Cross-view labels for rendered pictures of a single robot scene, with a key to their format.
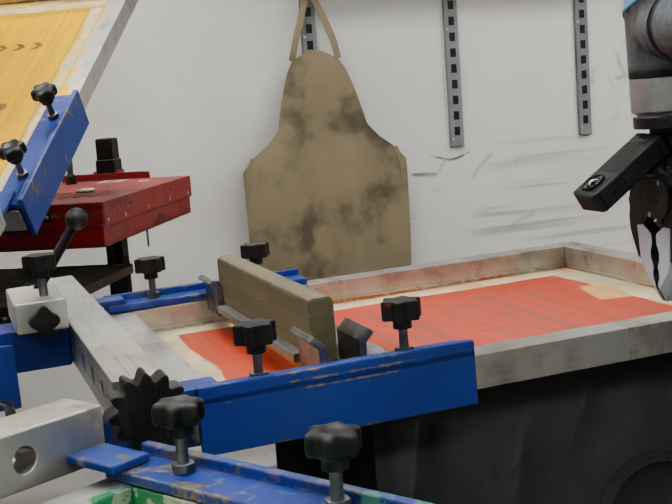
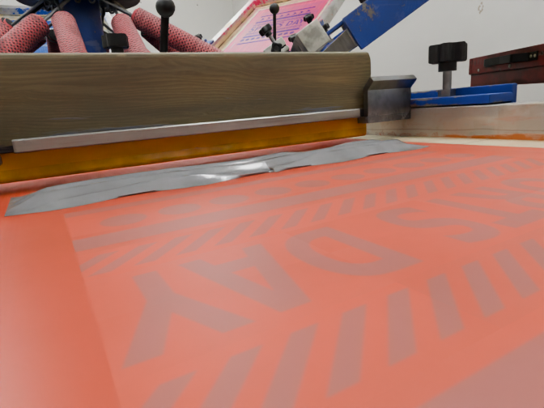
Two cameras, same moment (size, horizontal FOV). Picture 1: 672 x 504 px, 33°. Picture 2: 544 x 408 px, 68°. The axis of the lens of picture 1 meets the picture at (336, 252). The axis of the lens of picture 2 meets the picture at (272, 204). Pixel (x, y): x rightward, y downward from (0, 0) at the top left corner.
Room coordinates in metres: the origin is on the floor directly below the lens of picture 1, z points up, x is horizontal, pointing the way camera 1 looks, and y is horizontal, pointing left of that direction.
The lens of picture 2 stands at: (1.40, -0.33, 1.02)
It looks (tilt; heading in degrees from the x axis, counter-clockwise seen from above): 14 degrees down; 80
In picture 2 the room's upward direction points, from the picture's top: 4 degrees counter-clockwise
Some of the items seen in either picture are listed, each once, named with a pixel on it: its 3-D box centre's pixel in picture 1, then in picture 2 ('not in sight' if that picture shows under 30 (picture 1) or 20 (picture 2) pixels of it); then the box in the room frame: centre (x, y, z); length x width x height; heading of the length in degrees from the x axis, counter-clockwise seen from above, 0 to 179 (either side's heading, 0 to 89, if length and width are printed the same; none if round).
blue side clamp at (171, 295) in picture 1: (208, 306); (396, 119); (1.67, 0.20, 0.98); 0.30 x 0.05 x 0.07; 109
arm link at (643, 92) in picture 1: (662, 96); not in sight; (1.29, -0.38, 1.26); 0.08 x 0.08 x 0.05
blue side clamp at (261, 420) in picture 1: (335, 391); not in sight; (1.15, 0.01, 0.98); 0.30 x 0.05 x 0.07; 109
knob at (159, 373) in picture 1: (144, 406); not in sight; (1.00, 0.18, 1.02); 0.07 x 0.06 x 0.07; 109
